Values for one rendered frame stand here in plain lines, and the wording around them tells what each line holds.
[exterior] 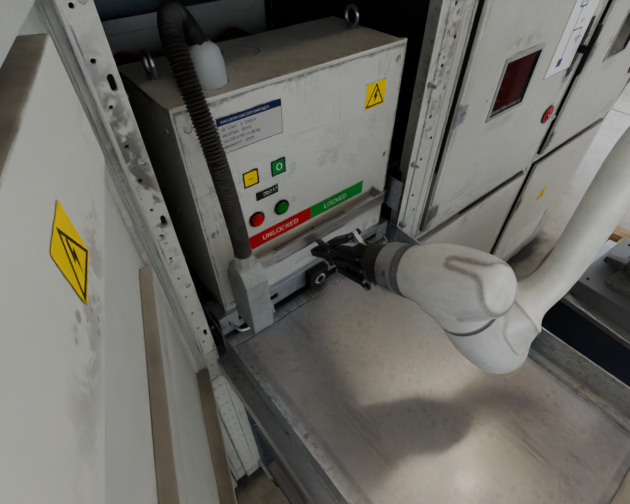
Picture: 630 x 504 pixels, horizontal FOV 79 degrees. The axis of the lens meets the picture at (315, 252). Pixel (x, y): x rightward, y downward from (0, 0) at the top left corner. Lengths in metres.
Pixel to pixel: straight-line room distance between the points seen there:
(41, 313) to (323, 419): 0.70
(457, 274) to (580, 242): 0.22
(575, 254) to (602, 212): 0.07
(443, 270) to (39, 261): 0.46
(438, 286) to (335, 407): 0.40
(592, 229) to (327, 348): 0.56
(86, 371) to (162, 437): 0.22
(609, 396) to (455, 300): 0.55
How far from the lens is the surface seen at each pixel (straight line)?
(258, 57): 0.76
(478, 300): 0.54
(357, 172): 0.90
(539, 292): 0.70
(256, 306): 0.74
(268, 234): 0.80
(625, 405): 1.03
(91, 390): 0.23
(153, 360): 0.48
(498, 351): 0.68
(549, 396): 0.99
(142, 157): 0.55
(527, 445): 0.92
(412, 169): 1.00
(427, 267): 0.57
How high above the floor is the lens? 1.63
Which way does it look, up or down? 45 degrees down
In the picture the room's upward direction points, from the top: straight up
